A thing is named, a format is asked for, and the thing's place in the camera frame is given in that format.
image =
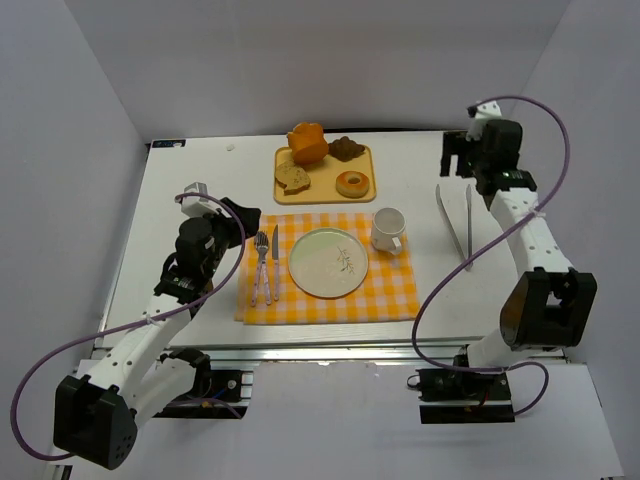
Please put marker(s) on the glazed donut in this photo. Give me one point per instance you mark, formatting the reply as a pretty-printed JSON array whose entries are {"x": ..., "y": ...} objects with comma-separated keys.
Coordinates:
[{"x": 352, "y": 184}]

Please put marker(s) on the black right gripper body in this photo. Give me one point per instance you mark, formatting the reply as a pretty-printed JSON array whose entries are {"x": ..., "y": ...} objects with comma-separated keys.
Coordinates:
[{"x": 455, "y": 152}]

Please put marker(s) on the metal serving tongs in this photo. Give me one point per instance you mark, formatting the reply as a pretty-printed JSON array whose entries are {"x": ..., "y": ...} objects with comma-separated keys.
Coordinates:
[{"x": 458, "y": 222}]

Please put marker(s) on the sliced toast bread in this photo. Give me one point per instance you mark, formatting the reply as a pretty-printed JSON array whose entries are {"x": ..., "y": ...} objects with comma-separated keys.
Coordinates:
[{"x": 292, "y": 177}]

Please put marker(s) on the yellow serving tray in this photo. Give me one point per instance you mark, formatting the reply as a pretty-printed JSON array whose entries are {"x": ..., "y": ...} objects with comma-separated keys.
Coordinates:
[{"x": 323, "y": 179}]

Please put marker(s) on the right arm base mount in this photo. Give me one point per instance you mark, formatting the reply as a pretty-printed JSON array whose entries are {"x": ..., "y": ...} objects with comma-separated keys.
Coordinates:
[{"x": 453, "y": 397}]

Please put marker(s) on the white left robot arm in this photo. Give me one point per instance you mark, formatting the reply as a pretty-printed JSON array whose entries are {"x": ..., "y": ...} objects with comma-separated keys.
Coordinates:
[{"x": 97, "y": 416}]

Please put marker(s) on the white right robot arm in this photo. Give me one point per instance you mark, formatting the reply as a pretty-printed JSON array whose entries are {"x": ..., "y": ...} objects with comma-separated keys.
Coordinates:
[{"x": 549, "y": 307}]

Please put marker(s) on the silver fork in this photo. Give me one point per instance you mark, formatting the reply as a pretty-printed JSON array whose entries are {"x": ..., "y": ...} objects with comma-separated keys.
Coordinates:
[{"x": 264, "y": 278}]

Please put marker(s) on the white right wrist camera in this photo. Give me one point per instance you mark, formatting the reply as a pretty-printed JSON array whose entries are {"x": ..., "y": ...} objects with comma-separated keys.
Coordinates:
[{"x": 479, "y": 115}]

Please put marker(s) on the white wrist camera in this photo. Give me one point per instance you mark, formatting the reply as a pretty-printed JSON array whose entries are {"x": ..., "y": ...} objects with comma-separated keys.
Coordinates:
[
  {"x": 194, "y": 204},
  {"x": 479, "y": 115}
]

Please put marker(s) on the pale green round plate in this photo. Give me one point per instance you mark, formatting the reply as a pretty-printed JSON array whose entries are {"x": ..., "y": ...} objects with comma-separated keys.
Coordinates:
[{"x": 328, "y": 263}]

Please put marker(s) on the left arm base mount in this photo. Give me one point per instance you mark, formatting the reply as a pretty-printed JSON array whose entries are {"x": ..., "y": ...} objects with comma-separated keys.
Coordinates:
[{"x": 217, "y": 393}]

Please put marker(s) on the orange bread loaf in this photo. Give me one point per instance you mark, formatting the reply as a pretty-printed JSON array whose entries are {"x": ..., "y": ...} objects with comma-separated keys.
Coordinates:
[{"x": 307, "y": 143}]

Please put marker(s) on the silver table knife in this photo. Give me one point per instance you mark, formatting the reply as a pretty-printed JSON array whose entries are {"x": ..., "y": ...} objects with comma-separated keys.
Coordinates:
[{"x": 275, "y": 259}]

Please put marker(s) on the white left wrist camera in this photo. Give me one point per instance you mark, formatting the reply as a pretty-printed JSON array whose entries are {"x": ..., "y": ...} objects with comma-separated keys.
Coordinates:
[{"x": 194, "y": 204}]

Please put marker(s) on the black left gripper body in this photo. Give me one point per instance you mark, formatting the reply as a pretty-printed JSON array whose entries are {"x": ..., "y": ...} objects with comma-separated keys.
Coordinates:
[{"x": 235, "y": 218}]

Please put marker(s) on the yellow checkered placemat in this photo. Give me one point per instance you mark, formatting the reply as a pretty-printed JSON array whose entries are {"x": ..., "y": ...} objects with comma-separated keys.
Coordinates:
[{"x": 388, "y": 292}]

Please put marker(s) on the brown chocolate bread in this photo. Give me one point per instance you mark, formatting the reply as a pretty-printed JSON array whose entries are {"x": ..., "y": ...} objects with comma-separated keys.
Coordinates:
[{"x": 345, "y": 149}]

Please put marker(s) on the white mug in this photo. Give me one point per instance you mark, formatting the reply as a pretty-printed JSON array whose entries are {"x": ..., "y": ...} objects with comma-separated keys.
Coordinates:
[{"x": 388, "y": 226}]

